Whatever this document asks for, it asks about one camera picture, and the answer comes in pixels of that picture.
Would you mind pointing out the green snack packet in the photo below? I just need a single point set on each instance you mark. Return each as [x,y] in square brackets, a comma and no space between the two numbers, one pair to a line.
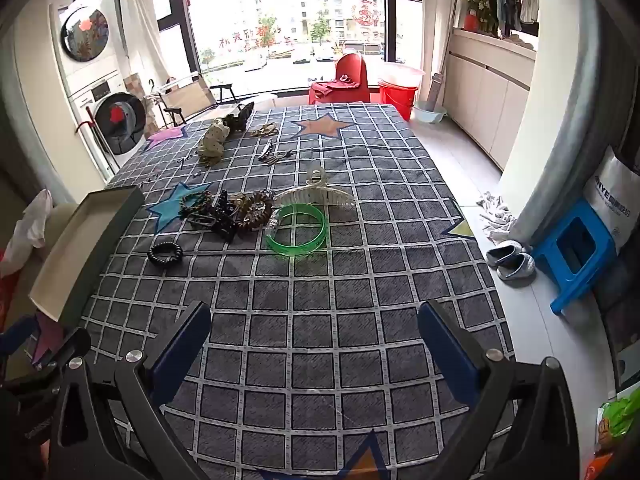
[617,415]

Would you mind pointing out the green translucent bangle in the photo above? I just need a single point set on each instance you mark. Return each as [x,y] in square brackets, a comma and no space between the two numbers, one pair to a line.
[272,246]

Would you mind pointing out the silver shoe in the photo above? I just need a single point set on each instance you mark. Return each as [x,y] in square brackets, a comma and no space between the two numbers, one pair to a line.
[517,266]
[505,254]

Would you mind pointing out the red patterned cushion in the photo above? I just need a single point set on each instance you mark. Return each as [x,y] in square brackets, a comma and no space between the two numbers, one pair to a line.
[6,290]

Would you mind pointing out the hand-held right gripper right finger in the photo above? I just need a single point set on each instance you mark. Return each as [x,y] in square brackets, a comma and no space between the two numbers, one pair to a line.
[446,347]

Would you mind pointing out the white plastic bag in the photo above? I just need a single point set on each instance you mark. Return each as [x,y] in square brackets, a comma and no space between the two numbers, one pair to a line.
[30,230]

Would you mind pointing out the white hair claw clip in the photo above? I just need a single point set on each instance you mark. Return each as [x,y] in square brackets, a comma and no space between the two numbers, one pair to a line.
[315,195]

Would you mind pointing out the white printed bag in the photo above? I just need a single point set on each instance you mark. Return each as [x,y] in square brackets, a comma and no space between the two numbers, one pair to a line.
[612,200]

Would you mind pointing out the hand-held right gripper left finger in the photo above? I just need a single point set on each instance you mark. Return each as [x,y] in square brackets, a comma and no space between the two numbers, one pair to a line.
[182,347]

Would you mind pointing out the blue plastic stool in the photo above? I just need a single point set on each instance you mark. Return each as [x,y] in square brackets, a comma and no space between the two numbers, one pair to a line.
[595,255]

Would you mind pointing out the grey curtain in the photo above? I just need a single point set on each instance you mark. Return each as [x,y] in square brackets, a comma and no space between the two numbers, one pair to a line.
[565,150]

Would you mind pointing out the red bucket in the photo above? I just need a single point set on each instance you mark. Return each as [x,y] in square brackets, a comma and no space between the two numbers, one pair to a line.
[397,100]

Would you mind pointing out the grey checked star blanket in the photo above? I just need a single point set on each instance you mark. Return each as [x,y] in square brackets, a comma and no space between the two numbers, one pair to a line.
[325,310]

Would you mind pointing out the clear plastic basin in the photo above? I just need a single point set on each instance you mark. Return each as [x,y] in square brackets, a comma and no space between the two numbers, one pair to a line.
[400,74]

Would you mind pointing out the metal hair clips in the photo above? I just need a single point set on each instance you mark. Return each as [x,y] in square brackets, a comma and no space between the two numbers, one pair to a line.
[266,152]

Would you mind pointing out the light blue basin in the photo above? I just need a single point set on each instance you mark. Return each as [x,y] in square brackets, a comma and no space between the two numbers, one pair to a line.
[430,115]

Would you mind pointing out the white dryer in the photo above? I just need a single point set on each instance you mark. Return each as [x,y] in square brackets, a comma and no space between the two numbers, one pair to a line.
[82,35]

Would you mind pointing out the black hair claw clip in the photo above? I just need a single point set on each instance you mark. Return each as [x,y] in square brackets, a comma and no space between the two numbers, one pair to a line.
[225,225]

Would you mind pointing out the white washing machine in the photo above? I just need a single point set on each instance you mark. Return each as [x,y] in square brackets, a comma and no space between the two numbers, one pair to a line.
[117,125]

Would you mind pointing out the scattered small ear studs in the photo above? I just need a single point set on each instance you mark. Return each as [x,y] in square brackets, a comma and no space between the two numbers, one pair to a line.
[185,159]

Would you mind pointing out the white cloth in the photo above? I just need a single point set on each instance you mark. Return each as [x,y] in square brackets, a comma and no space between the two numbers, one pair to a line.
[497,215]

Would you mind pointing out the white curtain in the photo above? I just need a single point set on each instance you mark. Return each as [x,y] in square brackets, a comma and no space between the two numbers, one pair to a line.
[145,20]

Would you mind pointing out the beige cabinet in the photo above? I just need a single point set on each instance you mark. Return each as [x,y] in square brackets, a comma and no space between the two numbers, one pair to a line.
[480,90]

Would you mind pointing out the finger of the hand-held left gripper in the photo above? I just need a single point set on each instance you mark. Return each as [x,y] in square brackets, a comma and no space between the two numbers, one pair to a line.
[75,342]
[17,335]

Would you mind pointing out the red chair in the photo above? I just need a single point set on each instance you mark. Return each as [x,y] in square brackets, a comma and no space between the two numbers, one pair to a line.
[350,77]

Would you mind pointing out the dark patterned bow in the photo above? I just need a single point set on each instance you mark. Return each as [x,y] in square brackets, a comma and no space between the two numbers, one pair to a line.
[237,119]

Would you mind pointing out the hanging clothes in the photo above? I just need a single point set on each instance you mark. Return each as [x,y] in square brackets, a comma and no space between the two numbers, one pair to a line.
[510,7]

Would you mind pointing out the cream polka dot bow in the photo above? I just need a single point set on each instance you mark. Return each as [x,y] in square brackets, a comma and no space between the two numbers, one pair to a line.
[212,137]

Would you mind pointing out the folding chair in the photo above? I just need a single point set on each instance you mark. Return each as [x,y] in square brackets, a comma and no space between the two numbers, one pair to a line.
[187,100]

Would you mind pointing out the flowers in red vase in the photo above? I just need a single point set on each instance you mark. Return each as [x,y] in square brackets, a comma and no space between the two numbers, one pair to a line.
[475,10]

